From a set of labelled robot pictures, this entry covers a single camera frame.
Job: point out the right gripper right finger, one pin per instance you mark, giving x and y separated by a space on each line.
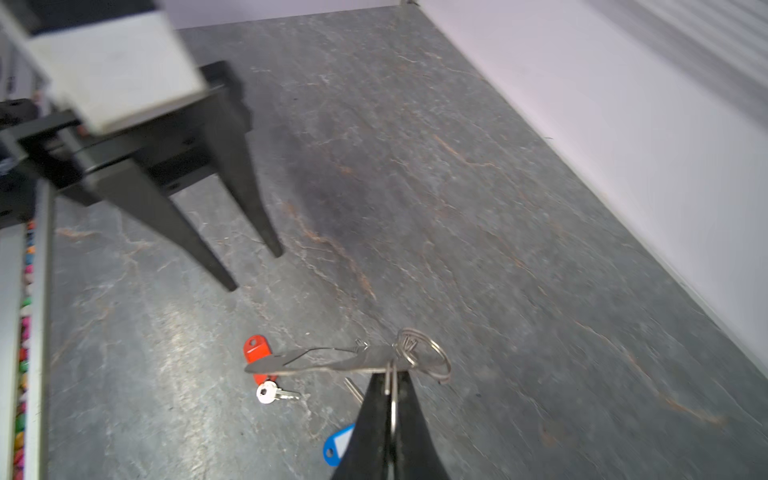
415 456

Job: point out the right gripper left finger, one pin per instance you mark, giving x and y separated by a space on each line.
366 456

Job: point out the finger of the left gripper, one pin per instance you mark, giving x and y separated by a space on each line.
127 187
226 136

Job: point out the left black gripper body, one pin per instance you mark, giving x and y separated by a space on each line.
172 149

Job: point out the metal keyring with shoe plate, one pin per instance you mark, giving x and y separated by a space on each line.
412 350

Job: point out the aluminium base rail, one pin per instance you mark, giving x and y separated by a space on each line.
26 284

